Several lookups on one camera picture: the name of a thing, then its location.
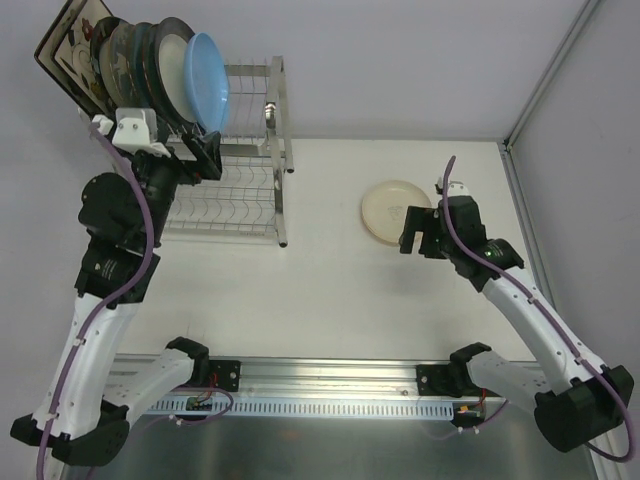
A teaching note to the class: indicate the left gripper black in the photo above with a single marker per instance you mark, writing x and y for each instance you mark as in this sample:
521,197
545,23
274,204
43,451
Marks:
203,157

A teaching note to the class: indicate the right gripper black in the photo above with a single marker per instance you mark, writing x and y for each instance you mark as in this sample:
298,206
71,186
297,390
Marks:
426,233

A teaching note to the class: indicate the light blue round plate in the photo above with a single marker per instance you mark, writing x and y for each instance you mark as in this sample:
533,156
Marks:
206,83

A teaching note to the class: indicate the teal round glazed plate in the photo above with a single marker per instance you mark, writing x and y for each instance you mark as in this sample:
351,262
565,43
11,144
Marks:
147,70

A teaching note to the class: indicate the brown rim cream plate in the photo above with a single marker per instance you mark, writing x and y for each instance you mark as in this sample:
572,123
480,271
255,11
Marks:
169,41

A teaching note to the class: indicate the grey deer snowflake plate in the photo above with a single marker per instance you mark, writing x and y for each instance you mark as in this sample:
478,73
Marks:
114,69

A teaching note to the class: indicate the square floral plate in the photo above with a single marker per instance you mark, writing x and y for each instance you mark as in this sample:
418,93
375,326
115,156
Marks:
72,52
45,51

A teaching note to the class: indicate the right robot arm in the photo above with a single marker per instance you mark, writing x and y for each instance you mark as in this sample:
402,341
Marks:
576,397

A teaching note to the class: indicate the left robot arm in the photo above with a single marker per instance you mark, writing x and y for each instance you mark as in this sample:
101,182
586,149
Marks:
81,421

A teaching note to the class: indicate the steel two-tier dish rack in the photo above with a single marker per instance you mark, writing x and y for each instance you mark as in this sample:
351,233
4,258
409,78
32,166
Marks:
248,200

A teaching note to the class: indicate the round plate dark patterned rim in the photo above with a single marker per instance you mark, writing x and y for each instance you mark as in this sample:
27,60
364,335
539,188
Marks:
101,32

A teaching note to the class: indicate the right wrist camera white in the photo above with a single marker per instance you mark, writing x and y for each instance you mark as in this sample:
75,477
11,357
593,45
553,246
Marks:
451,189

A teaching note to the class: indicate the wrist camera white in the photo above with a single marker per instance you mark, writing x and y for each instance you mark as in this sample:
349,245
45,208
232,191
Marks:
132,130
451,189

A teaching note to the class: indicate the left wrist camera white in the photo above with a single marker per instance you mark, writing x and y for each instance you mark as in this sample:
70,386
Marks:
132,130

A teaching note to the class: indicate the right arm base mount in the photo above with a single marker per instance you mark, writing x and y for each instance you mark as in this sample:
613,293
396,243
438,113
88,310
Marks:
434,380

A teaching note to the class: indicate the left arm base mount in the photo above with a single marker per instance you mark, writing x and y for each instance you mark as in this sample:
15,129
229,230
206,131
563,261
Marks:
224,374

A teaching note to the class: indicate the aluminium mounting rail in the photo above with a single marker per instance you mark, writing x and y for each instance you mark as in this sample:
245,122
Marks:
324,378

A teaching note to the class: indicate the white slotted cable duct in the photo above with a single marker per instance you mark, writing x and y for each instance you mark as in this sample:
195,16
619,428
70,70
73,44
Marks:
403,408

